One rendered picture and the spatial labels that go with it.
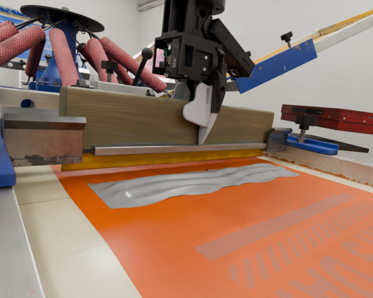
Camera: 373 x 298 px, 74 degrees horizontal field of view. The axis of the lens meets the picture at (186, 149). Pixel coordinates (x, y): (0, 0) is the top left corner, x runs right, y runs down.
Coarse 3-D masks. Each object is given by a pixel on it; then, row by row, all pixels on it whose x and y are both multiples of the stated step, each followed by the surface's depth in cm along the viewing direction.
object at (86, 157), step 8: (184, 152) 40; (192, 152) 42; (200, 152) 43; (208, 152) 44; (216, 152) 45; (224, 152) 47; (232, 152) 48; (240, 152) 50; (248, 152) 51; (256, 152) 53; (88, 160) 31; (96, 160) 31; (104, 160) 32; (112, 160) 33
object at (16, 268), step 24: (312, 168) 51; (336, 168) 48; (360, 168) 45; (0, 192) 16; (0, 216) 13; (0, 240) 11; (24, 240) 11; (0, 264) 10; (24, 264) 10; (0, 288) 9; (24, 288) 9
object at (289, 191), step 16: (208, 160) 47; (224, 160) 49; (240, 160) 51; (256, 160) 53; (304, 176) 44; (256, 192) 33; (272, 192) 34; (288, 192) 34; (304, 192) 35; (320, 192) 36; (352, 192) 38; (368, 192) 40; (288, 208) 29
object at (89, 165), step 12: (192, 156) 42; (204, 156) 44; (216, 156) 45; (228, 156) 48; (240, 156) 50; (252, 156) 53; (60, 168) 29; (72, 168) 30; (84, 168) 31; (96, 168) 32
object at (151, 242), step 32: (224, 192) 31; (96, 224) 20; (128, 224) 21; (160, 224) 21; (192, 224) 22; (224, 224) 23; (128, 256) 17; (160, 256) 17; (192, 256) 18; (160, 288) 14; (192, 288) 15; (224, 288) 15
